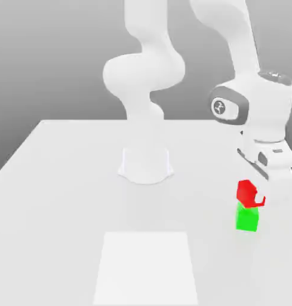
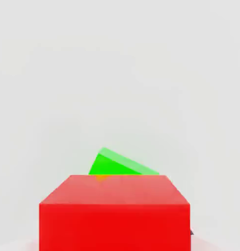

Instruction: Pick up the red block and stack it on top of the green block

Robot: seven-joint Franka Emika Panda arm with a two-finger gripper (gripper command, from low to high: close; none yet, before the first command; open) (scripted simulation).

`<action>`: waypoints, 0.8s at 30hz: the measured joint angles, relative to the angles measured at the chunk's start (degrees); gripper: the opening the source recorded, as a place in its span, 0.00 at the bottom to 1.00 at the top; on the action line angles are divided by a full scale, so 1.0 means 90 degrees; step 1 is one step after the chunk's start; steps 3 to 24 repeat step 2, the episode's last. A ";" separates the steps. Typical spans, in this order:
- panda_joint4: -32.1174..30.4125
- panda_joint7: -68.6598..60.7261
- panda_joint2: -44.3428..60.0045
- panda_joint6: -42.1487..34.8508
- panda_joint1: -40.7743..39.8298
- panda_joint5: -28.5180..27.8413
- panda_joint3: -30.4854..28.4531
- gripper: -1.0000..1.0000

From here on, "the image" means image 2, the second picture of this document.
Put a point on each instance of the small red cube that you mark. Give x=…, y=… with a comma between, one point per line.
x=114, y=219

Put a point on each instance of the small green cube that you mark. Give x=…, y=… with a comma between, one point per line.
x=112, y=166

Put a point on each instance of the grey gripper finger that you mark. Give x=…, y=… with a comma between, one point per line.
x=191, y=232

